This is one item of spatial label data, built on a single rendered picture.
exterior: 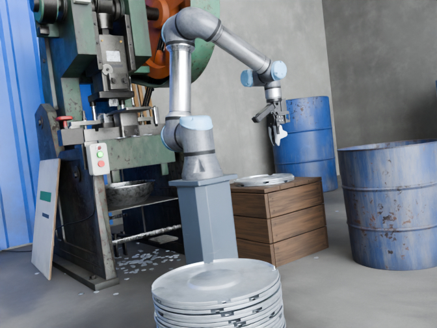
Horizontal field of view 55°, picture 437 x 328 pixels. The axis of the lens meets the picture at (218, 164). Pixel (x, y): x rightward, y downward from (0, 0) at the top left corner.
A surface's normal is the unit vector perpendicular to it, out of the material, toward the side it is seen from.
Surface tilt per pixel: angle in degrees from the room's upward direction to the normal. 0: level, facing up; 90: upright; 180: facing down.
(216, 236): 90
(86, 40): 90
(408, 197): 92
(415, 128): 90
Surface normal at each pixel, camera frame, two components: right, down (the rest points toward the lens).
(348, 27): -0.80, 0.12
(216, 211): 0.65, -0.04
